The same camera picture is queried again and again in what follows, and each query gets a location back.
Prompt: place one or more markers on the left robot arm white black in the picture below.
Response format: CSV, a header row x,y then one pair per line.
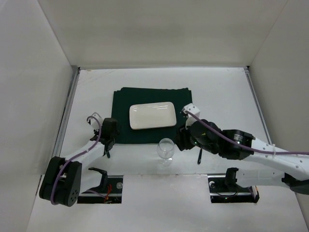
x,y
75,179

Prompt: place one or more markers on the gold knife black handle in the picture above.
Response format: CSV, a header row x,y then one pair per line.
x,y
199,157

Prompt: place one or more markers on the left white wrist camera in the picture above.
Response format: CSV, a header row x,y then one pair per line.
x,y
95,121

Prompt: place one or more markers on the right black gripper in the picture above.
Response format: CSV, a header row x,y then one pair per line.
x,y
183,139

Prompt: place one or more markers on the left aluminium table rail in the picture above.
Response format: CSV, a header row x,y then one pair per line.
x,y
66,112

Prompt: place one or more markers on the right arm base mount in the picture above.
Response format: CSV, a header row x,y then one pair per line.
x,y
224,189

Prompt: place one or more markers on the clear wine glass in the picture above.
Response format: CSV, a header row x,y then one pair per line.
x,y
165,150

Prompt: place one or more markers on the dark green cloth napkin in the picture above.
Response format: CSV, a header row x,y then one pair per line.
x,y
128,96

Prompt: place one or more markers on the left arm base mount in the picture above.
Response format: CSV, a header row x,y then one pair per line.
x,y
97,187

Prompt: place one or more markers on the white rectangular plate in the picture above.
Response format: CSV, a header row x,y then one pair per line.
x,y
152,115

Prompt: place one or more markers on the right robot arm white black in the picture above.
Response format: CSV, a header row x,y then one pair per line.
x,y
285,169

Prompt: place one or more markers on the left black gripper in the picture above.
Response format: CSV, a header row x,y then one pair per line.
x,y
107,141

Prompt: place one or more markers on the right aluminium table rail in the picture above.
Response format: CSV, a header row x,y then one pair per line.
x,y
248,76

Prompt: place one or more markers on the aluminium table rail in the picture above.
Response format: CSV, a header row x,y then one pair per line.
x,y
248,76
66,112

